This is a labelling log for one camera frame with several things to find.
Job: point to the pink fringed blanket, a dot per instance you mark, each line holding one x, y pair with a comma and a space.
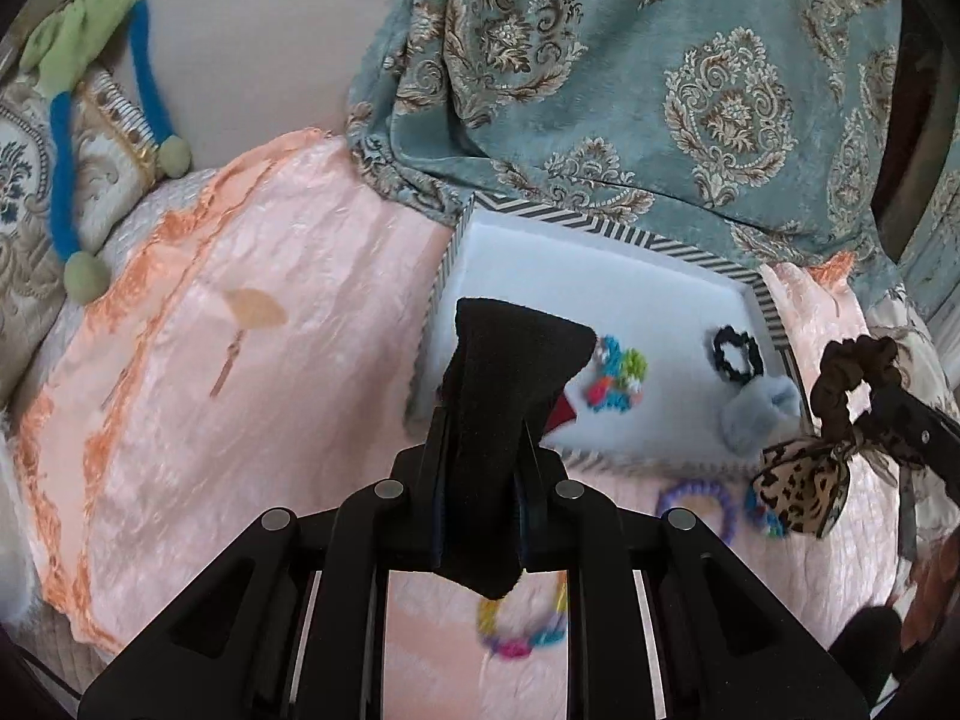
262, 427

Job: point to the black scrunchie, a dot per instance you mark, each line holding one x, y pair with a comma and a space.
721, 360

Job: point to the brown scrunchie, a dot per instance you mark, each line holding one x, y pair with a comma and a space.
832, 390

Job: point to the chevron striped white box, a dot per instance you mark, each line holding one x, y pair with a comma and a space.
660, 300

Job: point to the beige floral patterned pillow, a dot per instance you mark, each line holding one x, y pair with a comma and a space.
22, 225

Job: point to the red cloth hair bow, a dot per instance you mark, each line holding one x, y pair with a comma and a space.
564, 414

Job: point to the dark clothing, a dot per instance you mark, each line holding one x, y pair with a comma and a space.
862, 652

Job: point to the teal damask blanket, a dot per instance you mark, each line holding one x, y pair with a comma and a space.
637, 90

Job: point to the dark wooden furniture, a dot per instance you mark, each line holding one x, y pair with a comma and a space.
919, 127

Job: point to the pale floral cloth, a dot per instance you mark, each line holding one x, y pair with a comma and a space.
926, 360

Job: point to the light blue fluffy scrunchie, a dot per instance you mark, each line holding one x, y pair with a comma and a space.
757, 416

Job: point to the leopard print hair bow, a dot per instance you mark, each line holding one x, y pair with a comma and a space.
802, 487

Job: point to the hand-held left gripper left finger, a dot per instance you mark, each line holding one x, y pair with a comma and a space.
441, 495

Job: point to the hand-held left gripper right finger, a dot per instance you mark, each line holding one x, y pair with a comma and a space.
531, 510

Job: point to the green and blue plush toy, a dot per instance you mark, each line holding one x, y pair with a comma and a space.
64, 165

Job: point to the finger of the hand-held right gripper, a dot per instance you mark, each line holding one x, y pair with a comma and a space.
919, 427

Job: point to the black cloth headband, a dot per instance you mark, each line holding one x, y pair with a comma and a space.
487, 405

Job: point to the white fluffy cloth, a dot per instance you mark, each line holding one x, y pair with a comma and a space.
11, 540

